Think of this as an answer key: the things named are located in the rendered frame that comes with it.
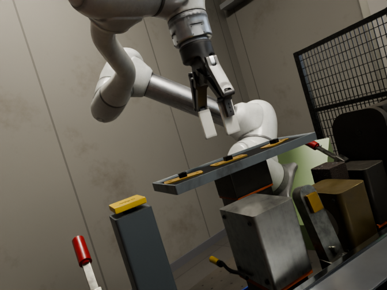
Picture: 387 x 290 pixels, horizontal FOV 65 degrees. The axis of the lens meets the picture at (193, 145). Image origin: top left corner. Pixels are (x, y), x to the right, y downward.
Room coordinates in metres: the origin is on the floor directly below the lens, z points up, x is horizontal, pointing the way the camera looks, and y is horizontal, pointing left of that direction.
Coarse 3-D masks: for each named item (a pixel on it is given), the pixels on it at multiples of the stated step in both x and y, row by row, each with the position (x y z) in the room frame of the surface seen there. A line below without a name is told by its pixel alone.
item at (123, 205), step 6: (132, 198) 0.57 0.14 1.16; (138, 198) 0.56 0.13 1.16; (144, 198) 0.55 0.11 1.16; (114, 204) 0.57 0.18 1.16; (120, 204) 0.55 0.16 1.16; (126, 204) 0.54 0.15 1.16; (132, 204) 0.54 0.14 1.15; (138, 204) 0.54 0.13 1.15; (114, 210) 0.53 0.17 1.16; (120, 210) 0.53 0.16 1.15; (126, 210) 0.54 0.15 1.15; (132, 210) 0.56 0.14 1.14
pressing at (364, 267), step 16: (368, 240) 0.47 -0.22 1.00; (384, 240) 0.46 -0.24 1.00; (352, 256) 0.44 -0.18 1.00; (368, 256) 0.43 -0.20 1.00; (384, 256) 0.42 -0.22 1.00; (320, 272) 0.42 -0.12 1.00; (336, 272) 0.42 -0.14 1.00; (352, 272) 0.40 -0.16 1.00; (368, 272) 0.39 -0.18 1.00; (384, 272) 0.38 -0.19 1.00; (304, 288) 0.40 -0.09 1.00; (320, 288) 0.39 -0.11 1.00; (336, 288) 0.38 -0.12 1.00; (352, 288) 0.37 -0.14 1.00; (368, 288) 0.36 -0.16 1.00
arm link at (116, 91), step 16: (80, 0) 0.54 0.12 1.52; (96, 0) 0.54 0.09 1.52; (112, 0) 0.55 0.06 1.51; (128, 0) 0.56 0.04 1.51; (144, 0) 0.58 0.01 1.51; (160, 0) 0.61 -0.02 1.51; (96, 16) 0.57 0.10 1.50; (112, 16) 0.58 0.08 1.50; (128, 16) 0.60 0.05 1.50; (144, 16) 0.62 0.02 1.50; (96, 32) 0.66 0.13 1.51; (112, 32) 0.63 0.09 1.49; (112, 48) 0.73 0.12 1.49; (112, 64) 0.81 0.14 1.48; (128, 64) 0.85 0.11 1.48; (112, 80) 0.96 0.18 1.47; (128, 80) 0.92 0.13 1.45; (112, 96) 0.99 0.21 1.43; (128, 96) 1.02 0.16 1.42
